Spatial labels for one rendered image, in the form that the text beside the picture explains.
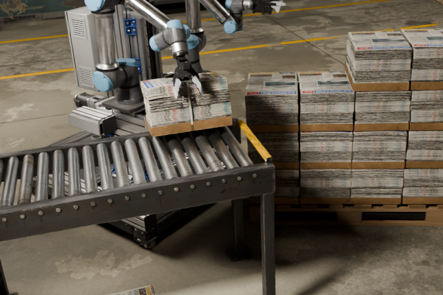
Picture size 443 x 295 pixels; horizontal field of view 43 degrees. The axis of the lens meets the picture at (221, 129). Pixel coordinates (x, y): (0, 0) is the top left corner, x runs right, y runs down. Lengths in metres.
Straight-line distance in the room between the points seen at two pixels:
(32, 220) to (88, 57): 1.40
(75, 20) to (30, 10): 6.07
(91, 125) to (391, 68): 1.61
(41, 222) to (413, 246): 1.99
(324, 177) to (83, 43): 1.59
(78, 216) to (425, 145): 1.89
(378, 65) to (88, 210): 1.63
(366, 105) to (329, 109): 0.19
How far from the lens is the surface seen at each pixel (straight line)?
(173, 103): 2.54
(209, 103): 2.57
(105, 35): 2.83
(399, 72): 3.04
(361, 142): 3.15
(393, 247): 3.28
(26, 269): 3.33
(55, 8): 9.44
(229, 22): 3.22
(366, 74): 3.01
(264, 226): 2.45
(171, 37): 2.54
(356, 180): 3.26
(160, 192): 2.23
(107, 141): 2.67
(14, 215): 2.25
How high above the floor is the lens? 1.88
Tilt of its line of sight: 24 degrees down
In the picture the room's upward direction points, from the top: 3 degrees counter-clockwise
